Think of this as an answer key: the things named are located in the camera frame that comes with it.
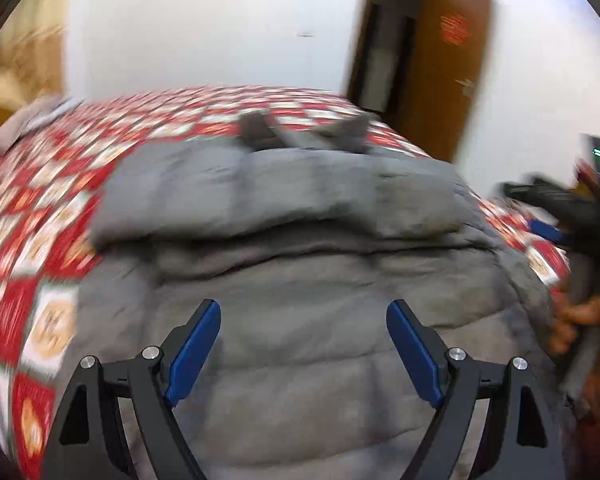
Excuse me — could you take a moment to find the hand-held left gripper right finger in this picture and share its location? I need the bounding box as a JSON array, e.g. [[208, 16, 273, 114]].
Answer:
[[386, 299, 566, 480]]

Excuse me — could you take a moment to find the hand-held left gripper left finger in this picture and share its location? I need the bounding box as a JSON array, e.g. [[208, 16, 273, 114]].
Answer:
[[42, 299, 222, 480]]

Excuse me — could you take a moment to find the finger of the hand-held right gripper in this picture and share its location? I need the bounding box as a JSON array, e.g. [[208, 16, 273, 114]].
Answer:
[[500, 174, 581, 213], [527, 217, 572, 247]]

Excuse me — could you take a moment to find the grey puffer jacket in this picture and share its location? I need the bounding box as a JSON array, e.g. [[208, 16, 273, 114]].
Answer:
[[77, 112, 576, 480]]

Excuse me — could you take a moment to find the person's right hand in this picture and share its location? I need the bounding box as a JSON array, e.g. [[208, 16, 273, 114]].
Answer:
[[549, 294, 600, 357]]

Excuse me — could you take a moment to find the brown wooden door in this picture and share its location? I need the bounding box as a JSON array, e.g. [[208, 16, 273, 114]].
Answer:
[[397, 0, 496, 163]]

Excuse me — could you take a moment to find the red door decoration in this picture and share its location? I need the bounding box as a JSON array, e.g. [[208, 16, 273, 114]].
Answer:
[[440, 12, 472, 45]]

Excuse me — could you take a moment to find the red patchwork quilt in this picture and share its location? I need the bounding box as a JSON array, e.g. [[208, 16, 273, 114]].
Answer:
[[0, 85, 571, 480]]

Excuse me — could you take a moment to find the grey cloth at bed corner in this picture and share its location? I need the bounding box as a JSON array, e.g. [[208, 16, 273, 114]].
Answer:
[[0, 95, 86, 153]]

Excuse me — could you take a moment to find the beige curtain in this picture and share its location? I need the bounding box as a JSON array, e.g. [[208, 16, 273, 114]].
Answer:
[[0, 0, 78, 106]]

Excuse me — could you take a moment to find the dark door frame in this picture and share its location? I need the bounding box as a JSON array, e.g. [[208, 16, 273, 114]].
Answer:
[[347, 0, 448, 116]]

